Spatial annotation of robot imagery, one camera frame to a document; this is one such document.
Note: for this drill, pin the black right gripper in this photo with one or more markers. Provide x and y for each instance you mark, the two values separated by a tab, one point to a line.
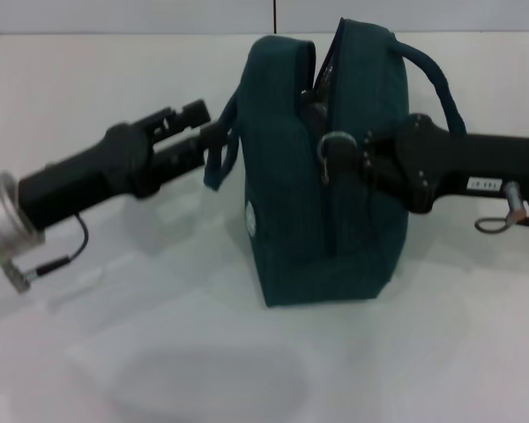
458	163

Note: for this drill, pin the dark teal lunch bag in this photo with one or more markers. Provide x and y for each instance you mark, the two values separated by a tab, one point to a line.
282	198

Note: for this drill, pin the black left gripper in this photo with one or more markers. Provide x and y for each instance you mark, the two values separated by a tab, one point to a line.
92	176

